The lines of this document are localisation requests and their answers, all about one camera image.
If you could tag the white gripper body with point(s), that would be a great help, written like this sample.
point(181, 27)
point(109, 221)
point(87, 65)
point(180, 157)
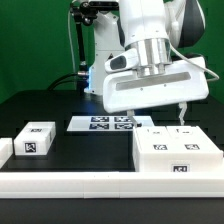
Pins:
point(181, 82)

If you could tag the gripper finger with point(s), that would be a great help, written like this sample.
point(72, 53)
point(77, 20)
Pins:
point(182, 113)
point(133, 119)

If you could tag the white cabinet door panel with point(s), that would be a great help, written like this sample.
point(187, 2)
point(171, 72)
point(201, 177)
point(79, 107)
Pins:
point(192, 139)

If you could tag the white cabinet body box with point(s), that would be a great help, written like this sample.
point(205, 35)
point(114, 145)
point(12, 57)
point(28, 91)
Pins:
point(174, 161)

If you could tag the white cabinet top block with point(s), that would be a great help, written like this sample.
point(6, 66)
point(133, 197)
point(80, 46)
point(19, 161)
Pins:
point(35, 139)

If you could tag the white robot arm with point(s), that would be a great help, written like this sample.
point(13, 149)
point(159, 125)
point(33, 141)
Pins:
point(136, 38)

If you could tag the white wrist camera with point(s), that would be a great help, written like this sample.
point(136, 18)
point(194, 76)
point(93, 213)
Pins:
point(125, 61)

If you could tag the white marker base plate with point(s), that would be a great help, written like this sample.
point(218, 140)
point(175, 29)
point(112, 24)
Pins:
point(99, 123)

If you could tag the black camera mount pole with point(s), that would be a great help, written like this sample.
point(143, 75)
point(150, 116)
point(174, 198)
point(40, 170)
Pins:
point(84, 13)

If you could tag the white L-shaped obstacle wall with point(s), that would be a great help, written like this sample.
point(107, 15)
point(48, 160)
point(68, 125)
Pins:
point(105, 184)

